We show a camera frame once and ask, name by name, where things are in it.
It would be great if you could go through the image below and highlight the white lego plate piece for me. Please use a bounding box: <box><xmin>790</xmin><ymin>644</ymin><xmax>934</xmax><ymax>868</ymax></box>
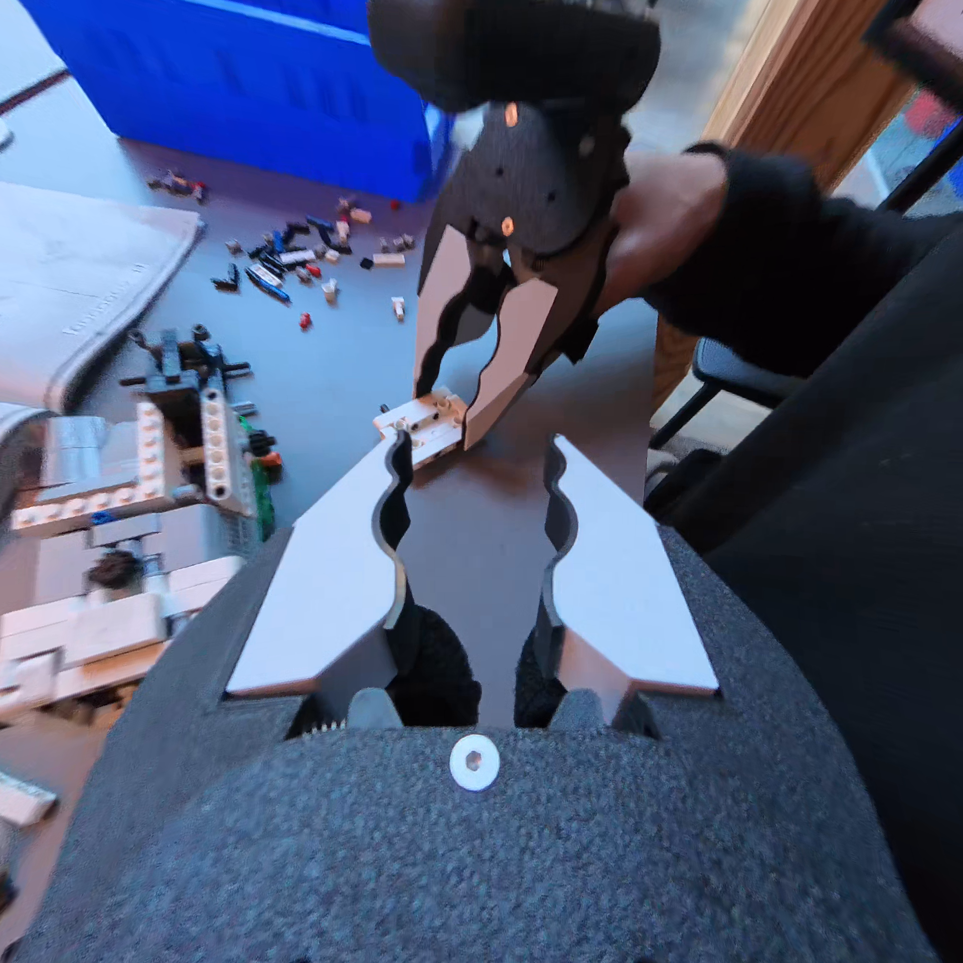
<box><xmin>374</xmin><ymin>386</ymin><xmax>469</xmax><ymax>469</ymax></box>

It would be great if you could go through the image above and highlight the blue plastic bin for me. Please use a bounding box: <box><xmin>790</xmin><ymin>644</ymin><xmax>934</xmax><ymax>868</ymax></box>
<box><xmin>19</xmin><ymin>0</ymin><xmax>457</xmax><ymax>204</ymax></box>

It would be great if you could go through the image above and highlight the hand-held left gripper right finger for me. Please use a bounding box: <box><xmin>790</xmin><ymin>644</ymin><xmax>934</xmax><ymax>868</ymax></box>
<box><xmin>534</xmin><ymin>432</ymin><xmax>721</xmax><ymax>729</ymax></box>

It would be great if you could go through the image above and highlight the person's right forearm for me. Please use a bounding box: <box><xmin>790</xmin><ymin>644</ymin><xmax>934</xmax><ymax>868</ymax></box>
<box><xmin>643</xmin><ymin>143</ymin><xmax>963</xmax><ymax>379</ymax></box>

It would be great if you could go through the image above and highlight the person's right hand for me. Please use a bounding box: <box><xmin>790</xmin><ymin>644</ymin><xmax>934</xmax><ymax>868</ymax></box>
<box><xmin>600</xmin><ymin>149</ymin><xmax>731</xmax><ymax>311</ymax></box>

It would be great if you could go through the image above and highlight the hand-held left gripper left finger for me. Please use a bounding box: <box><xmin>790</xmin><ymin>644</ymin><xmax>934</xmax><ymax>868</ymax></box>
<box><xmin>226</xmin><ymin>429</ymin><xmax>416</xmax><ymax>727</ymax></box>

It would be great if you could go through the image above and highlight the lego instruction booklet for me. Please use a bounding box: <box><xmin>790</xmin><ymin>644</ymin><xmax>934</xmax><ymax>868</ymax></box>
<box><xmin>0</xmin><ymin>181</ymin><xmax>207</xmax><ymax>446</ymax></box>

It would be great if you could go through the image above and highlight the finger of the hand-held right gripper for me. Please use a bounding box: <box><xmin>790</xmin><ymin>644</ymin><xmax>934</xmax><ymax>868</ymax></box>
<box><xmin>412</xmin><ymin>222</ymin><xmax>504</xmax><ymax>400</ymax></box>
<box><xmin>459</xmin><ymin>278</ymin><xmax>563</xmax><ymax>452</ymax></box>

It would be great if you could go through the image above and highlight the pile of loose lego pieces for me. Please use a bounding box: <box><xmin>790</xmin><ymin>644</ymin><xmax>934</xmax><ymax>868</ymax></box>
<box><xmin>146</xmin><ymin>169</ymin><xmax>416</xmax><ymax>332</ymax></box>

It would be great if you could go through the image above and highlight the wooden post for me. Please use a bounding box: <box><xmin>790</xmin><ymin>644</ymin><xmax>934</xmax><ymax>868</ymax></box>
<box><xmin>701</xmin><ymin>0</ymin><xmax>917</xmax><ymax>191</ymax></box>

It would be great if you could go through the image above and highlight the partly built white lego model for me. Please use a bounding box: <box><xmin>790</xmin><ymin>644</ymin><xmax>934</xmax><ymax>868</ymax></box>
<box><xmin>0</xmin><ymin>325</ymin><xmax>284</xmax><ymax>725</ymax></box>

